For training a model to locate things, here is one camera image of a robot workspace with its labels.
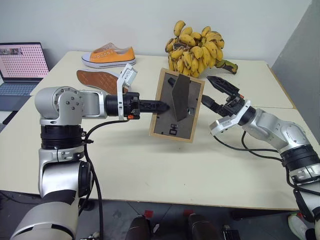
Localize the open grey laptop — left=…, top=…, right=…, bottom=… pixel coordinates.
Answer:
left=0, top=41, right=50, bottom=111

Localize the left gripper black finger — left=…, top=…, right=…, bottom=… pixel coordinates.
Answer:
left=138, top=99, right=171, bottom=109
left=138, top=107, right=171, bottom=117

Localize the orange canvas sneaker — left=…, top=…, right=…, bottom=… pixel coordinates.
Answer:
left=80, top=42, right=137, bottom=69
left=75, top=69, right=131, bottom=95

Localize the bunch of yellow bananas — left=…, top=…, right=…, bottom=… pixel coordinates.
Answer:
left=164, top=20, right=239, bottom=79

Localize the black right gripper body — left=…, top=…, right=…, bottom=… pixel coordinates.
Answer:
left=219, top=87, right=247, bottom=118

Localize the wooden picture frame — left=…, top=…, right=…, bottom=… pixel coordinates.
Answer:
left=148, top=67, right=206, bottom=144

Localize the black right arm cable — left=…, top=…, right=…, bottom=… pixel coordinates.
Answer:
left=213, top=129, right=320, bottom=198

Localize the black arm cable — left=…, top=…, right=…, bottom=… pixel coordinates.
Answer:
left=213, top=129, right=320, bottom=198
left=78, top=119, right=131, bottom=240

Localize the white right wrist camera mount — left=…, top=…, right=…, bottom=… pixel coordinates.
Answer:
left=209, top=99, right=252, bottom=137

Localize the dark rounded shape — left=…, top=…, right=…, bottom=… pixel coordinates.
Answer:
left=186, top=212, right=221, bottom=240
left=127, top=214, right=151, bottom=240

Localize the white and green shoe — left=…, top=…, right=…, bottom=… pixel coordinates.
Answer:
left=287, top=212, right=309, bottom=240

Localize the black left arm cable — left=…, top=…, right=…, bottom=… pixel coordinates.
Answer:
left=78, top=119, right=131, bottom=240

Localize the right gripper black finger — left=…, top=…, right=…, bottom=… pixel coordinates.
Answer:
left=201, top=94, right=226, bottom=116
left=206, top=75, right=240, bottom=98

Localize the black box on floor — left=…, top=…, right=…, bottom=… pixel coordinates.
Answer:
left=221, top=224, right=242, bottom=240

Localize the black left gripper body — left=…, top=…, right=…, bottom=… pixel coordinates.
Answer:
left=121, top=91, right=141, bottom=121

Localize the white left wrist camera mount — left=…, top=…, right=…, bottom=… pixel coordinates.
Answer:
left=116, top=63, right=139, bottom=121

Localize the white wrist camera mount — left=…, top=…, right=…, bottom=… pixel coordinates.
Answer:
left=209, top=99, right=252, bottom=137
left=116, top=63, right=139, bottom=121

